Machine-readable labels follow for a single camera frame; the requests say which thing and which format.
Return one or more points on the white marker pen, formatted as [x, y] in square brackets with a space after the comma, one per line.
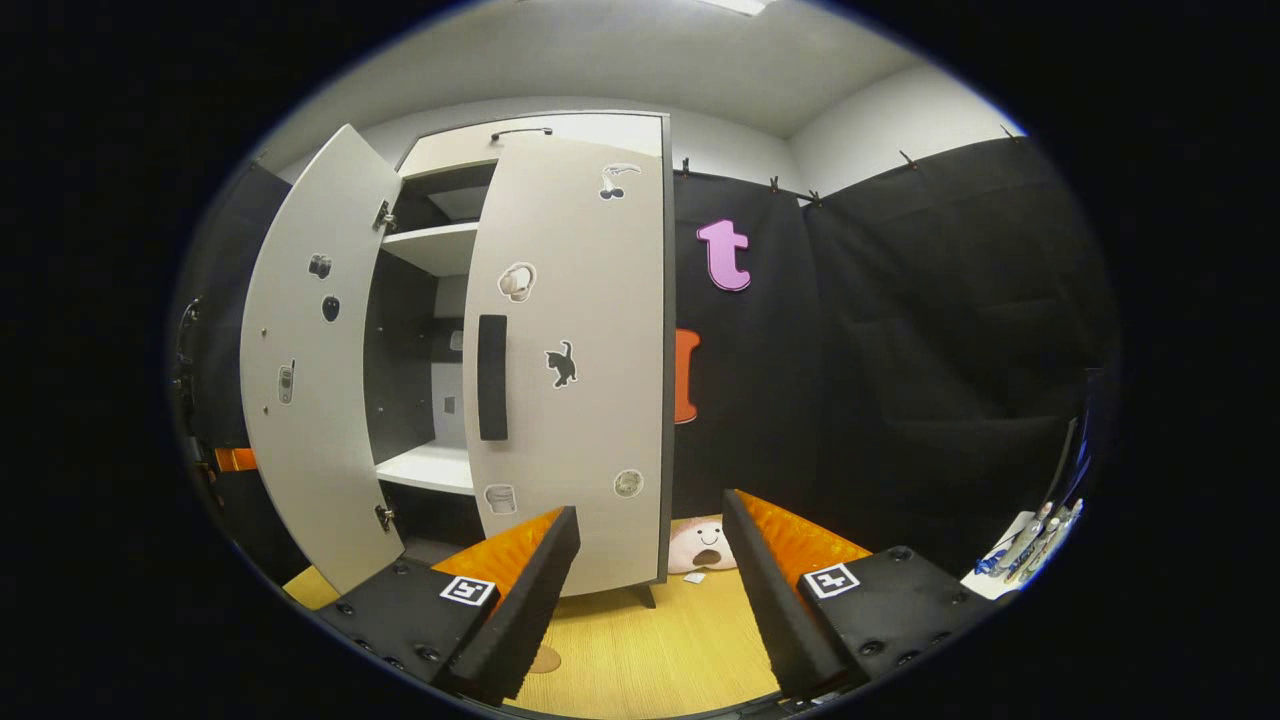
[1030, 535]

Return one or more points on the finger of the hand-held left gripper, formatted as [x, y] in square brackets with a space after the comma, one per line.
[236, 459]

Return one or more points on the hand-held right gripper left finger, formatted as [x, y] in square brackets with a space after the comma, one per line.
[530, 610]

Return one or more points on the white and grey cabinet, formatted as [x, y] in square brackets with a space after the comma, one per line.
[400, 380]

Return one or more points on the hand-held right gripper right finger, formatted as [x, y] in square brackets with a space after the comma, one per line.
[770, 600]

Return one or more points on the white cabinet shelf board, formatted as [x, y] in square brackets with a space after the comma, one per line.
[440, 245]
[435, 468]

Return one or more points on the pink plush toy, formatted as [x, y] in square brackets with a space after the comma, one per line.
[700, 545]

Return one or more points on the round brown coaster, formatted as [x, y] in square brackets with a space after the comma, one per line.
[546, 659]

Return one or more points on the white cabinet top flap door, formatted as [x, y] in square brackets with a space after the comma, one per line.
[620, 125]

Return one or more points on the white cabinet door phone sticker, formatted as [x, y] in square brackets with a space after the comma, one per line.
[310, 420]

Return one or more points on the white side table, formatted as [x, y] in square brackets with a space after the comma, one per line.
[985, 585]

